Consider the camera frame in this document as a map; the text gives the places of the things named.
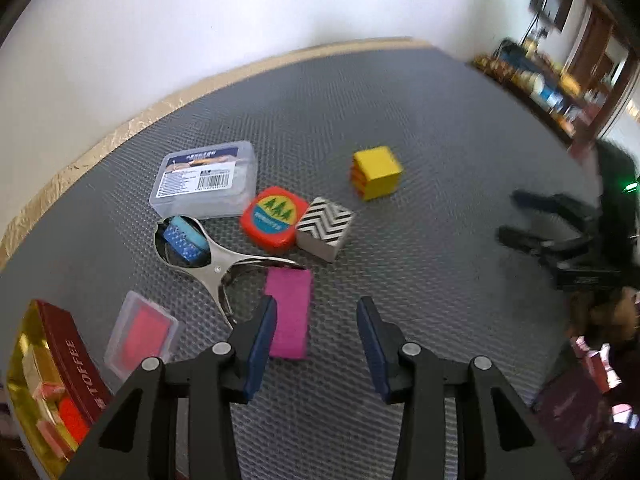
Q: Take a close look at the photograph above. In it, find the black white chevron block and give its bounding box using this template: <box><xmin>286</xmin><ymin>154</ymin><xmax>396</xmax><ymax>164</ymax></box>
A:
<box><xmin>296</xmin><ymin>196</ymin><xmax>356</xmax><ymax>264</ymax></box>

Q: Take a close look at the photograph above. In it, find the small red block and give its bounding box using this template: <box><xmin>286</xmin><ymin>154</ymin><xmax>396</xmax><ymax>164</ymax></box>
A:
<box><xmin>57</xmin><ymin>395</ymin><xmax>92</xmax><ymax>441</ymax></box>

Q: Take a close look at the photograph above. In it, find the yellow striped cube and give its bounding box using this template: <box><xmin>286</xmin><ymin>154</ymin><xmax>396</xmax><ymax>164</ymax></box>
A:
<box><xmin>350</xmin><ymin>145</ymin><xmax>404</xmax><ymax>202</ymax></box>

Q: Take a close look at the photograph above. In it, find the clear labelled plastic box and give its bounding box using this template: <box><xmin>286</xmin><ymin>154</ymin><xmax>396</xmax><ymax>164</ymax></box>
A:
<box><xmin>149</xmin><ymin>140</ymin><xmax>259</xmax><ymax>219</ymax></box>

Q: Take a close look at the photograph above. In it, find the small clear box red insert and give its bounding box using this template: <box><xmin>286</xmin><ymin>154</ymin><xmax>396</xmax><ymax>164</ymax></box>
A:
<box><xmin>104</xmin><ymin>290</ymin><xmax>180</xmax><ymax>379</ymax></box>

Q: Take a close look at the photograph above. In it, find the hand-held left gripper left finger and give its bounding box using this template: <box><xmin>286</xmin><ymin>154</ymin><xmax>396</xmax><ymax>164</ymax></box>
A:
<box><xmin>60</xmin><ymin>296</ymin><xmax>278</xmax><ymax>480</ymax></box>

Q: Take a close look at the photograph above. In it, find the chrome metal clip tool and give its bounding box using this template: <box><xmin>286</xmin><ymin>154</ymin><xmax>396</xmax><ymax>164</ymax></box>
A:
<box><xmin>154</xmin><ymin>215</ymin><xmax>306</xmax><ymax>328</ymax></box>

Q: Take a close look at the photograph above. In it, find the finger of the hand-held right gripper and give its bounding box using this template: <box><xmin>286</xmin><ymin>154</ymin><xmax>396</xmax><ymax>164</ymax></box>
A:
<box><xmin>497</xmin><ymin>226</ymin><xmax>596</xmax><ymax>267</ymax></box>
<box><xmin>512</xmin><ymin>189</ymin><xmax>601</xmax><ymax>228</ymax></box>

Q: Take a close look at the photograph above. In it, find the red tape measure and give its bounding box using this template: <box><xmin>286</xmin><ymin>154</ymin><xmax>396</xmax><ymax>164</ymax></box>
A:
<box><xmin>239</xmin><ymin>186</ymin><xmax>311</xmax><ymax>254</ymax></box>

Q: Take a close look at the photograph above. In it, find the magenta block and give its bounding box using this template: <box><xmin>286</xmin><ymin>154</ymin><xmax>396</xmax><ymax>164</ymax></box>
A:
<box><xmin>263</xmin><ymin>267</ymin><xmax>314</xmax><ymax>360</ymax></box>

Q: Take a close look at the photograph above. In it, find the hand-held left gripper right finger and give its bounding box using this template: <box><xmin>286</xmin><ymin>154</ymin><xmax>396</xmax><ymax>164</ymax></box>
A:
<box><xmin>356</xmin><ymin>296</ymin><xmax>576</xmax><ymax>480</ymax></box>

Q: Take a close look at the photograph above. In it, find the red tin with gold inside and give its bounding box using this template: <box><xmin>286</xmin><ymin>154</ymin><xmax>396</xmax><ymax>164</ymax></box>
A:
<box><xmin>5</xmin><ymin>300</ymin><xmax>113</xmax><ymax>480</ymax></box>

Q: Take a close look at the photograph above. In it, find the small clear pink box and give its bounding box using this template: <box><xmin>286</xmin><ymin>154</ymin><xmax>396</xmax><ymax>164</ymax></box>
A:
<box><xmin>36</xmin><ymin>420</ymin><xmax>78</xmax><ymax>461</ymax></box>

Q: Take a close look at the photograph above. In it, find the brown wooden door frame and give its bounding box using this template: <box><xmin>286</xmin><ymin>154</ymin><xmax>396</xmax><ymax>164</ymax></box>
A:
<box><xmin>562</xmin><ymin>0</ymin><xmax>640</xmax><ymax>148</ymax></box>

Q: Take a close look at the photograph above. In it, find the grey mesh mat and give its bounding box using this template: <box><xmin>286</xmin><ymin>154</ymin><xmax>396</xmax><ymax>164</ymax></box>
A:
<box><xmin>0</xmin><ymin>47</ymin><xmax>608</xmax><ymax>480</ymax></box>

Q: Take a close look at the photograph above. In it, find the cluttered wooden shelf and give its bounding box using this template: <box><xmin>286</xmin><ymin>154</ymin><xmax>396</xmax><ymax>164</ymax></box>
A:
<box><xmin>470</xmin><ymin>37</ymin><xmax>601</xmax><ymax>146</ymax></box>

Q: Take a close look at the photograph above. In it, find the blue dotted tape roll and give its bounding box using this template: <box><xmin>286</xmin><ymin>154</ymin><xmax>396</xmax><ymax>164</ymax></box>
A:
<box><xmin>162</xmin><ymin>216</ymin><xmax>207</xmax><ymax>262</ymax></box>

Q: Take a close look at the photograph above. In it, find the gold foil bar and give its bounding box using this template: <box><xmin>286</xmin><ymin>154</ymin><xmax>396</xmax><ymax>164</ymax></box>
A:
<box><xmin>20</xmin><ymin>350</ymin><xmax>51</xmax><ymax>388</ymax></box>

